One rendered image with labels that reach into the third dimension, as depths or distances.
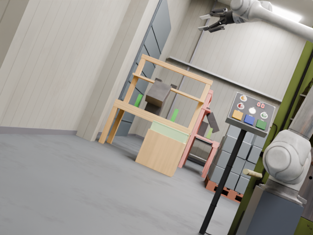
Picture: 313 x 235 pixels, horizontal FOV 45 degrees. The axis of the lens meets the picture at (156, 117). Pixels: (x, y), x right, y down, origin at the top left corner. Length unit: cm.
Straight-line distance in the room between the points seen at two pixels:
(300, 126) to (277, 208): 40
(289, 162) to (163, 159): 457
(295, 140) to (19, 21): 217
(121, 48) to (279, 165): 513
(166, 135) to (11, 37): 363
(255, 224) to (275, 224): 9
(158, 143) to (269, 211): 438
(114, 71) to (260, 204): 492
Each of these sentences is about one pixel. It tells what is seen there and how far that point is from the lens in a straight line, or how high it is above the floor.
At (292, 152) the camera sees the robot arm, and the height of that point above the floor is 80.
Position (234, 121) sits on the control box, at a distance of 311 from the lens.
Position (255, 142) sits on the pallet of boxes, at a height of 105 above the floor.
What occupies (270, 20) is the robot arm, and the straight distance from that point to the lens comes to 204.
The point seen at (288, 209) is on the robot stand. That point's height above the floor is 56.
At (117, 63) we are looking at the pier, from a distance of 651.
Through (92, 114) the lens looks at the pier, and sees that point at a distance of 649.
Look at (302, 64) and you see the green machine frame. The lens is 354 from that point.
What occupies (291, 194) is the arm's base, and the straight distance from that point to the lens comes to 194.
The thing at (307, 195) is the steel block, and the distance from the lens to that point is 312.
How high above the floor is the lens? 69
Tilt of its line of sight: 1 degrees up
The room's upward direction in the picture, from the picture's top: 23 degrees clockwise
